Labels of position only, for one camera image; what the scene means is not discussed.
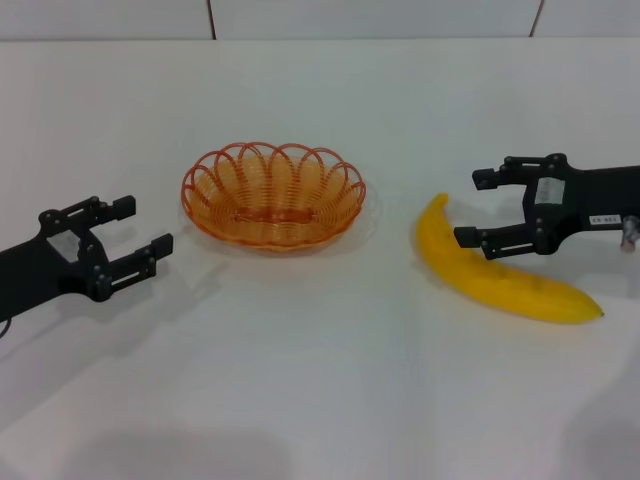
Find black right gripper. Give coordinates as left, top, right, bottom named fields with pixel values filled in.
left=453, top=154, right=640, bottom=261

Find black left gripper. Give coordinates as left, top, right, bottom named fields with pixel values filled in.
left=0, top=194, right=175, bottom=321

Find yellow banana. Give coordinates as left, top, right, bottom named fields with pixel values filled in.
left=415, top=192, right=606, bottom=325

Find orange plastic wire basket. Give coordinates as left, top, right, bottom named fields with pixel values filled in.
left=180, top=141, right=368, bottom=256

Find silver right arm cable plug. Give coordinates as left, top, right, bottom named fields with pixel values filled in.
left=618, top=215, right=640, bottom=251

